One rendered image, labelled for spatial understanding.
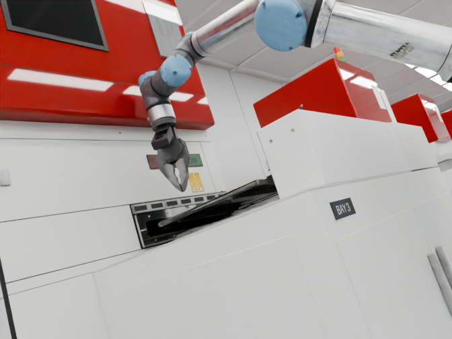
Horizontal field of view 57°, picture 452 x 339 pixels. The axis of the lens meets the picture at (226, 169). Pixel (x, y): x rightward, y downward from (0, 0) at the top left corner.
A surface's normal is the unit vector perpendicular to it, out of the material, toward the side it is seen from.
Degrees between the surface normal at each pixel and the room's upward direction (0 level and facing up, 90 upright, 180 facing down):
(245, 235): 90
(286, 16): 127
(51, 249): 90
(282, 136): 90
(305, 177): 90
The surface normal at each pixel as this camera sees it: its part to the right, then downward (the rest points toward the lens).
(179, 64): 0.58, -0.34
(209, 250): -0.61, 0.04
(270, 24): -0.47, 0.67
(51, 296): 0.73, -0.36
